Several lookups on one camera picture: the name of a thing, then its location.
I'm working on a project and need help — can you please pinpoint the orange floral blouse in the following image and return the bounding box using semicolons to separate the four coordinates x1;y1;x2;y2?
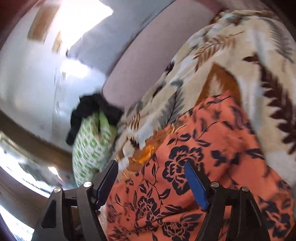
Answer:
107;92;294;240

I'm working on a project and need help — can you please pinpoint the wooden door with stained glass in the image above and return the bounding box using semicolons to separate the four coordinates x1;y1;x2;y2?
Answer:
1;113;76;240

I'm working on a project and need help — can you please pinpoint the green white checkered pillow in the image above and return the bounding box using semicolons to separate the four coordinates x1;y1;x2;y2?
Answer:
72;111;117;186

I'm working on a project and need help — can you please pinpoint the black garment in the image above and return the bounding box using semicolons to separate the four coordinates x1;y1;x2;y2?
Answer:
66;93;123;146

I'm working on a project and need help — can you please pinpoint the leaf pattern fleece blanket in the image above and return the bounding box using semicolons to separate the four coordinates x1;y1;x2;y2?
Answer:
112;10;295;186

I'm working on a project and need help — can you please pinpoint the light blue pillow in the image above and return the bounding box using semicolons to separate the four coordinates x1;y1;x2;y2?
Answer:
66;0;173;76

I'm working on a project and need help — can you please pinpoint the pink bolster cushion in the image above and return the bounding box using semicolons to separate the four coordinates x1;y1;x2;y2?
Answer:
102;1;222;108

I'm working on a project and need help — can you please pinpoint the beige wall switch plate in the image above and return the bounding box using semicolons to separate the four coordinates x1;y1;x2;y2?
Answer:
52;32;62;53

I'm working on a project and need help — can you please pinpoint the framed wall picture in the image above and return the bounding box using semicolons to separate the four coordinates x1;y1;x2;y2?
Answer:
27;4;60;43

